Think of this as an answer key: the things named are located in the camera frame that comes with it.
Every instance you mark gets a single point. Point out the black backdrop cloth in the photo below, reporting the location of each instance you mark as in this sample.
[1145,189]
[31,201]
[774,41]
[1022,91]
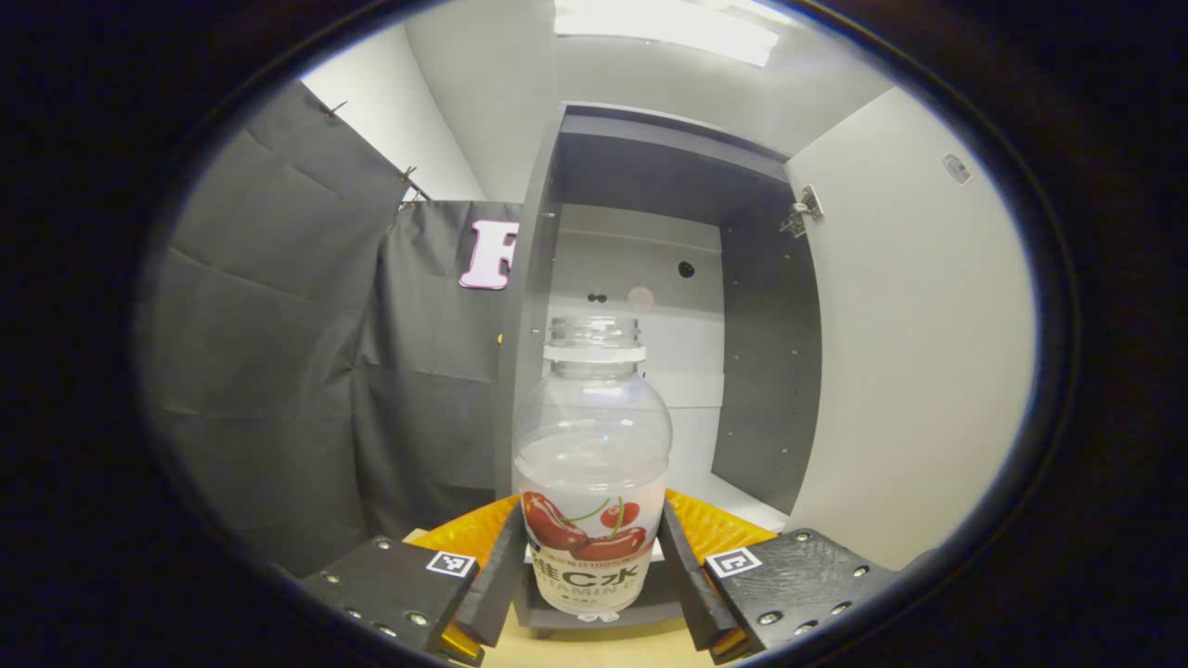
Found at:
[278,371]

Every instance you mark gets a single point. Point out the grey cabinet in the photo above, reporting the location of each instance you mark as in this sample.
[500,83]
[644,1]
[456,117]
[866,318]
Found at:
[761,371]

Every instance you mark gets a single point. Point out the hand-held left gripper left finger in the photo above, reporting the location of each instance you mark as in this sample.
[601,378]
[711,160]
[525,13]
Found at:
[497,584]

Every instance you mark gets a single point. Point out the clear bottle red label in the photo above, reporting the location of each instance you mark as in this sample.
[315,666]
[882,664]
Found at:
[594,464]

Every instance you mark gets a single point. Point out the large ceiling light panel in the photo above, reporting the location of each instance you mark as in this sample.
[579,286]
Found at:
[668,28]

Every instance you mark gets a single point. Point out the metal door hinge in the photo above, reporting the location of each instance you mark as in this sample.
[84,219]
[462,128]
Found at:
[803,211]

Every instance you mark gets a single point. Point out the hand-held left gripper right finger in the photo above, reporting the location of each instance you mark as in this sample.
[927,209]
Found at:
[687,584]

